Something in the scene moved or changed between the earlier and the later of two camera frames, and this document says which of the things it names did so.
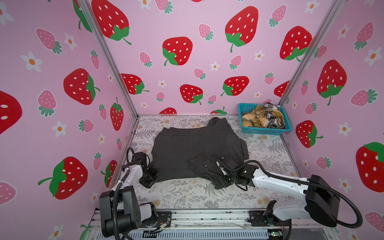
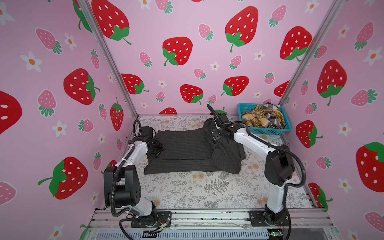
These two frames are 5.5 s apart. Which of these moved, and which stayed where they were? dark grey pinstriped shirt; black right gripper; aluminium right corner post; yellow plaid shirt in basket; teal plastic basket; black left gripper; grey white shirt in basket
Moved: black left gripper; black right gripper; dark grey pinstriped shirt
Stayed: yellow plaid shirt in basket; aluminium right corner post; grey white shirt in basket; teal plastic basket
